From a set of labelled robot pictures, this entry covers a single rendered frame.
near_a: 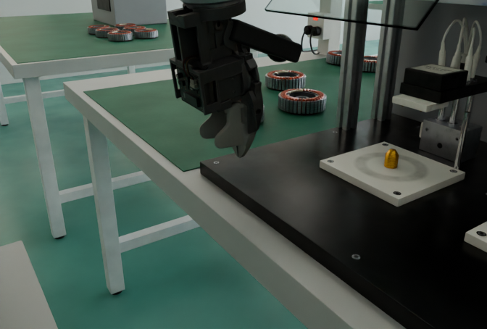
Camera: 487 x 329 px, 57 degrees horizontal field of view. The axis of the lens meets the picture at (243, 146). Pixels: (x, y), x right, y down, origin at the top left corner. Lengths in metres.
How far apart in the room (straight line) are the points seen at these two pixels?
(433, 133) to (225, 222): 0.39
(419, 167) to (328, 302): 0.31
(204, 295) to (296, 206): 1.09
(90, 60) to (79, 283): 0.82
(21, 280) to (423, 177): 0.53
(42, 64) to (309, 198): 1.33
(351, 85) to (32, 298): 0.62
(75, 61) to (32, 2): 3.17
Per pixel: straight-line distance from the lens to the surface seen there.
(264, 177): 0.67
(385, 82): 0.93
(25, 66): 1.76
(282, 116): 1.01
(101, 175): 1.45
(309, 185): 0.65
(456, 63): 0.76
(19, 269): 0.57
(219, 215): 0.61
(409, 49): 0.97
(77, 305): 1.69
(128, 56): 1.84
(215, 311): 1.58
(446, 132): 0.79
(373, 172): 0.68
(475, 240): 0.57
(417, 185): 0.66
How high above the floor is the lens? 1.06
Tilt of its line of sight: 22 degrees down
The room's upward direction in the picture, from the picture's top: straight up
